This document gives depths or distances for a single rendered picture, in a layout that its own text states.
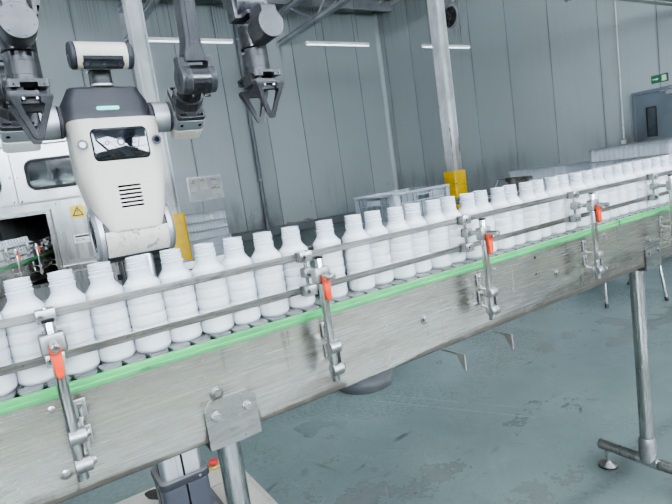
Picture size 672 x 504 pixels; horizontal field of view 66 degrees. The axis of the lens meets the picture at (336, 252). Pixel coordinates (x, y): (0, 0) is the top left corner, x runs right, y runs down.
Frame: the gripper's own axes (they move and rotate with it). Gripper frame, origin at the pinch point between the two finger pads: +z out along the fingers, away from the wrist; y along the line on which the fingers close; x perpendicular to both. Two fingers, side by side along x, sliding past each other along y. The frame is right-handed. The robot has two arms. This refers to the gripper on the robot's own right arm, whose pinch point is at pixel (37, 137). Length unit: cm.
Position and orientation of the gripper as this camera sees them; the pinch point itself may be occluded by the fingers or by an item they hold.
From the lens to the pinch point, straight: 109.4
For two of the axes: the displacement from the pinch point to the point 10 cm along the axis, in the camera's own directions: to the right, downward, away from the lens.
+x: 8.3, -1.9, 5.3
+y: 5.4, 0.4, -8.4
